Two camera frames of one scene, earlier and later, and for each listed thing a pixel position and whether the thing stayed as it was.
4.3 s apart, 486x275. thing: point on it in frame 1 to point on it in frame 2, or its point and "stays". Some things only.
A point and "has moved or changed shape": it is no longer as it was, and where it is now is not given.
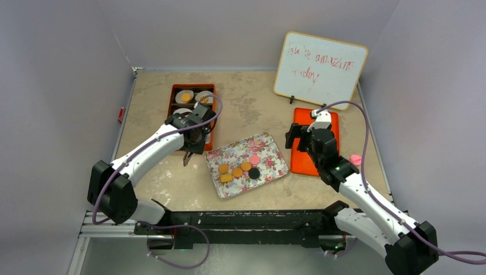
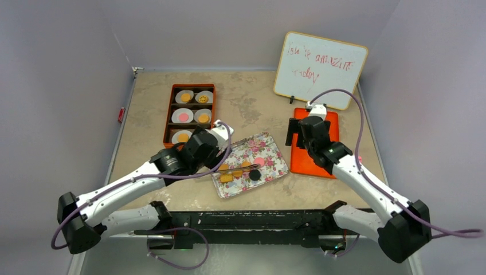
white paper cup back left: (184, 96) stays
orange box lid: (301, 164) stays
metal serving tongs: (187, 157) has moved or changed shape
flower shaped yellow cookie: (204, 100) stays
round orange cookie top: (185, 97) stays
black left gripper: (197, 149) to (208, 163)
